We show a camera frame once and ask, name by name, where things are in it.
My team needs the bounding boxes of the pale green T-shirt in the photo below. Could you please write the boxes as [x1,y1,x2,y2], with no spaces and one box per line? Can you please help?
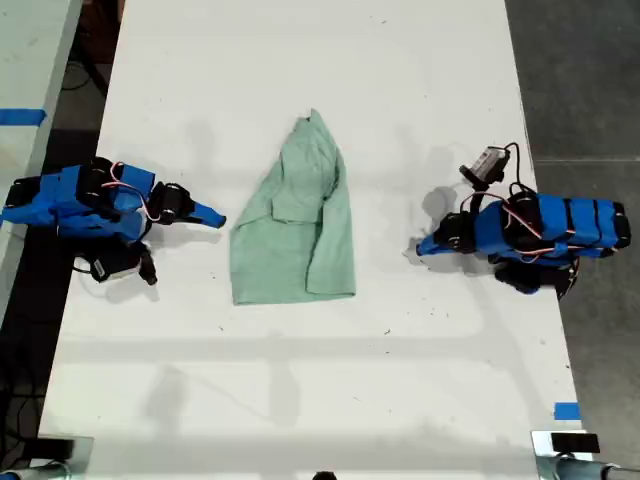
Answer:
[229,107,357,306]

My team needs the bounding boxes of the long blue tape strip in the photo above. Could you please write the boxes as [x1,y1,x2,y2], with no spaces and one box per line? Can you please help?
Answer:
[0,108,49,127]

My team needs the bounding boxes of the white side table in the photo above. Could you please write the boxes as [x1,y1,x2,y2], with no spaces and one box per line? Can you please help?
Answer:
[0,0,84,321]

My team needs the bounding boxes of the short blue tape strip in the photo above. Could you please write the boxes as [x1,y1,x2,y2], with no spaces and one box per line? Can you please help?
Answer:
[553,401,583,422]

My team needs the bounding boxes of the black box on metal plate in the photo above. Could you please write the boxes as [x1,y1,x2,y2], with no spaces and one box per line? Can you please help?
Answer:
[35,435,96,467]
[530,429,602,457]

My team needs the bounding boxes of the grey metal pipe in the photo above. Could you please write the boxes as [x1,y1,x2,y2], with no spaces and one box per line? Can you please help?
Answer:
[537,453,640,480]

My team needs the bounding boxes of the black camera stalk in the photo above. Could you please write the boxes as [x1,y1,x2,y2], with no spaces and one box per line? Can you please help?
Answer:
[459,174,503,215]

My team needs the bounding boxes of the grey and black camera box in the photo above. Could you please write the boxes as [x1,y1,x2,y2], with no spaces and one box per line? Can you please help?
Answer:
[459,145,514,182]

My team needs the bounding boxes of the black camera box with label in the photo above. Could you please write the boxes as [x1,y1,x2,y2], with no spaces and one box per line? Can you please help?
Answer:
[89,242,160,287]

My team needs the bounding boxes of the black looped camera cable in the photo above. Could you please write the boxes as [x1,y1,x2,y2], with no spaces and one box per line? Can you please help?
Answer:
[501,141,537,197]

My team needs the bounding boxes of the black floor cables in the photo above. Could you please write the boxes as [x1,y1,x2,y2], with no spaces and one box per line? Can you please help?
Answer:
[60,47,110,100]

